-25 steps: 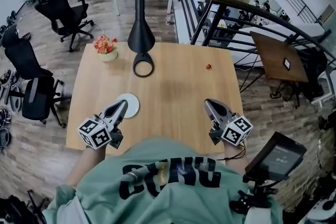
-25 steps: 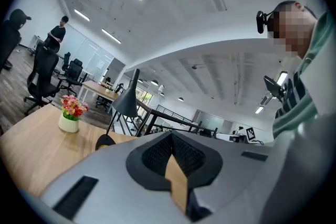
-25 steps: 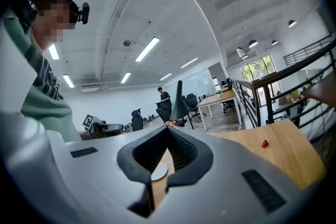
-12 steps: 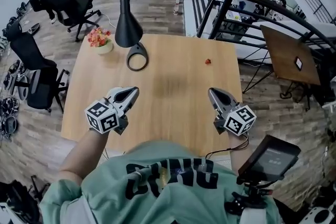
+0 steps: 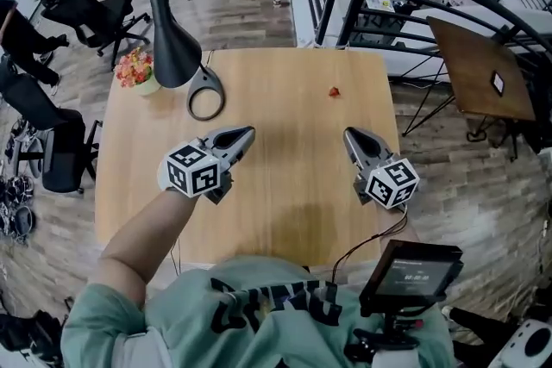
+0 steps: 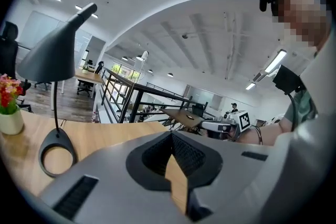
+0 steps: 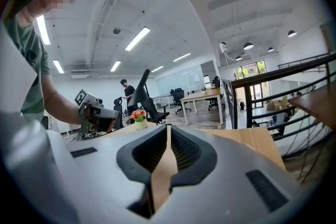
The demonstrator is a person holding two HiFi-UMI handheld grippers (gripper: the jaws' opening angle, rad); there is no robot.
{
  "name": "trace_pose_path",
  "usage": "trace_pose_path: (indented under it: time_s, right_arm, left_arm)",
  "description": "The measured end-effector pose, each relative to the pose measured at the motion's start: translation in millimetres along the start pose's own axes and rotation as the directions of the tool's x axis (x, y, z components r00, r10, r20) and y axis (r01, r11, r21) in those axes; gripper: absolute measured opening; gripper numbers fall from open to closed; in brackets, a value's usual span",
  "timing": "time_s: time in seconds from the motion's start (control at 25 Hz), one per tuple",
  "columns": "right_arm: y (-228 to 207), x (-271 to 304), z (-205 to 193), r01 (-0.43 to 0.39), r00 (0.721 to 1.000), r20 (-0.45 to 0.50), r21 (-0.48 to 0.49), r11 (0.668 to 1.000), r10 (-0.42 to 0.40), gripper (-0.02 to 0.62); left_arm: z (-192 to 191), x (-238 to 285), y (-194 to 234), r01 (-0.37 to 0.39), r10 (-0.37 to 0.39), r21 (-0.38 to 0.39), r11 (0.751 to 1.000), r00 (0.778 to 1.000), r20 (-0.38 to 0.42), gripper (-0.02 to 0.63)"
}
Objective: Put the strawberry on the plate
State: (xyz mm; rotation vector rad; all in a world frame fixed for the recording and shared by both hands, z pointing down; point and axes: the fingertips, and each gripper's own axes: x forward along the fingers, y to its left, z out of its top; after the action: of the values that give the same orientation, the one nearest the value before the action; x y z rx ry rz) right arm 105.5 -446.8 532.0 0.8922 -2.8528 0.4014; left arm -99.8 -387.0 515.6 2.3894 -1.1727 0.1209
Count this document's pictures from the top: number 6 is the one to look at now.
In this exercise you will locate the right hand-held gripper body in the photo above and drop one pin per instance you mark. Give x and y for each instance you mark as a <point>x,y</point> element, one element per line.
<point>244,120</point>

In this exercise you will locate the person's head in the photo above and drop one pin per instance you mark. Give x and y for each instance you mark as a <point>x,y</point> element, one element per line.
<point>302,15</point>

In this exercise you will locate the large glass window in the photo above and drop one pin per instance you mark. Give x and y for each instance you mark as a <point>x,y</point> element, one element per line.
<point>126,72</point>

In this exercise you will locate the small black device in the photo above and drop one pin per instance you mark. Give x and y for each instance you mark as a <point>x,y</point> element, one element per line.
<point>190,117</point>

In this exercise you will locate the small black monitor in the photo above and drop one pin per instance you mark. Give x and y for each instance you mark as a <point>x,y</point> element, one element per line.
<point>287,78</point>

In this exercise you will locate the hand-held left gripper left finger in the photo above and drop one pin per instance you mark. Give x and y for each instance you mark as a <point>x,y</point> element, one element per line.
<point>118,191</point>

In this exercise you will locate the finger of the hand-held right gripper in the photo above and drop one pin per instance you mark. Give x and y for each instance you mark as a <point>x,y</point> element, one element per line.
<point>212,126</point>

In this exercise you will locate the black metal railing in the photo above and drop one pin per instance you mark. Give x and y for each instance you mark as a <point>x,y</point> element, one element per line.
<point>162,89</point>
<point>136,107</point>

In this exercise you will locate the white pot of pink flowers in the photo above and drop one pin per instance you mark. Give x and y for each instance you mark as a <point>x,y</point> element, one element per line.
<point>10,123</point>

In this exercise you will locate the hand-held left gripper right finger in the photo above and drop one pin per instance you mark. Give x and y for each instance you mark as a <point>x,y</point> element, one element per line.
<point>236,178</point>

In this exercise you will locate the black office chair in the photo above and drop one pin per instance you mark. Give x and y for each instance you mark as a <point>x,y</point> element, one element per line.
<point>8,55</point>
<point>84,89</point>
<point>43,84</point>
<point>198,110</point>

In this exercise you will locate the person's green printed shirt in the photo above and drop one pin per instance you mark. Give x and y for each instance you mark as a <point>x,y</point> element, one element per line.
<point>304,107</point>

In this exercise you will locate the person's right forearm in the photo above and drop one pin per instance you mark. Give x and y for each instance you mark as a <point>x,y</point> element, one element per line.
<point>270,136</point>

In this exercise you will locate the black desk lamp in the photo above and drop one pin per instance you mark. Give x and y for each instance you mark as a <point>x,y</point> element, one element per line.
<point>52,55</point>

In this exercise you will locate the dark wooden table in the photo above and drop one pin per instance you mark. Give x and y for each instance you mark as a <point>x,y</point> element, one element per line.
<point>176,112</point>

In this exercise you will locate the white arc floor lamp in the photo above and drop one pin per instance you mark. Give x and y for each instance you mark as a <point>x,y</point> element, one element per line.
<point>144,55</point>

